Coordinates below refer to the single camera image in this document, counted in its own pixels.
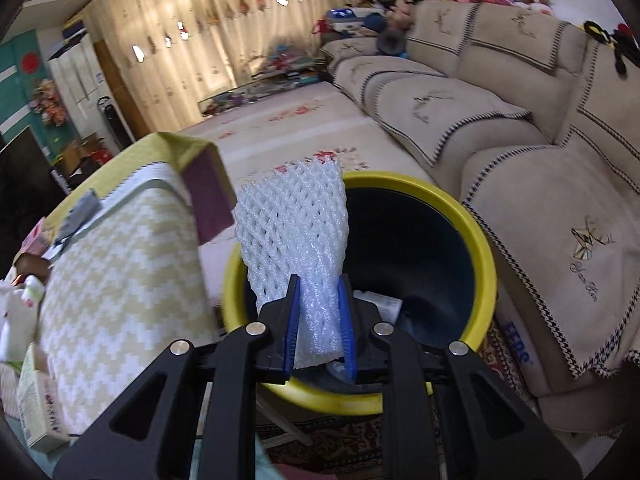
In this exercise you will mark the pile of colourful toys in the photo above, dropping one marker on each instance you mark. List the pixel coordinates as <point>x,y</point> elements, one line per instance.
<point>260,85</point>

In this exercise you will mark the yellow rimmed waste bin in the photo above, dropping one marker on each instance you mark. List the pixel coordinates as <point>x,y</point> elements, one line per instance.
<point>420,240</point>

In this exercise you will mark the white foam fruit net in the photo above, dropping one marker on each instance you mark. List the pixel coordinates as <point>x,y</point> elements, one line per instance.
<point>290,220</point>

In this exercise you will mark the beige fabric sofa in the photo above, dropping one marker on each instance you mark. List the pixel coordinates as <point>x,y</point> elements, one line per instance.
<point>500,125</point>

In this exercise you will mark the pink strawberry box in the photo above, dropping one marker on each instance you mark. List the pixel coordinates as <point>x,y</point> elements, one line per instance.
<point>36,242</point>

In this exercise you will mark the white plastic bag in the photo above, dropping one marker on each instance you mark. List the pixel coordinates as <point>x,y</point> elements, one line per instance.
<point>17,315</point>

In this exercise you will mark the black television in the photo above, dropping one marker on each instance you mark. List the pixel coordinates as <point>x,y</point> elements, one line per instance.
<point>25,190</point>

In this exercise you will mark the black tower fan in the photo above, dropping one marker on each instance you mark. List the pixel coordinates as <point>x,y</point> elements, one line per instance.
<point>110,125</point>

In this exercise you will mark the cream patterned curtain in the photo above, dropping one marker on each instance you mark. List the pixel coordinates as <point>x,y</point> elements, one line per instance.
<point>200,35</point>

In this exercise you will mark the white cabinet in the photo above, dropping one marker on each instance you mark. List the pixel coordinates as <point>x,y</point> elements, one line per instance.
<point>82,85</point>

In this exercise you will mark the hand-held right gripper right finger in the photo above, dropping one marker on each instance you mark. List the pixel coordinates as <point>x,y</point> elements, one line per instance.
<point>346,325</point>

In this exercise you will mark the white printed sack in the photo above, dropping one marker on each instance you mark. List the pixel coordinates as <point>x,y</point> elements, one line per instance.
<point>517,340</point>

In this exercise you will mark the cream carton box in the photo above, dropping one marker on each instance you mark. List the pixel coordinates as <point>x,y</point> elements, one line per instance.
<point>42,400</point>

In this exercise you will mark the green wall panel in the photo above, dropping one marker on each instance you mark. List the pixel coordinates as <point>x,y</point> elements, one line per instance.
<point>15,90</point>

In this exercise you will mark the yellow zigzag tablecloth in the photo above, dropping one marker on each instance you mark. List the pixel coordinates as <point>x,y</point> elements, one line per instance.
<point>115,270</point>

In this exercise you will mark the white plastic wrapper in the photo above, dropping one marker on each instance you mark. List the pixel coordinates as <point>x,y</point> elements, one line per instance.
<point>386,305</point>

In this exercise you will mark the plush doll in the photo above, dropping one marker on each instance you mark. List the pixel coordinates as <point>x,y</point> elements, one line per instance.
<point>400,15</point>

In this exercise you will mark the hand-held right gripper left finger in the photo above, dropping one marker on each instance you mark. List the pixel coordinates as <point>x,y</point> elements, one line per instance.
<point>292,325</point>

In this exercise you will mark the pile of colourful bags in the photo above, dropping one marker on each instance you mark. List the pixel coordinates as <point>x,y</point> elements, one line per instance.
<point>350,20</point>

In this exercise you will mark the black and yellow plush toy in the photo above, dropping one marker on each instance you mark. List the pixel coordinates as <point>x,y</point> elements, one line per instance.
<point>610,40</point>

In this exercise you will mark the red flower decoration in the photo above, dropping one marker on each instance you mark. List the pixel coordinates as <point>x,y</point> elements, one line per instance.
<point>47,102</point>

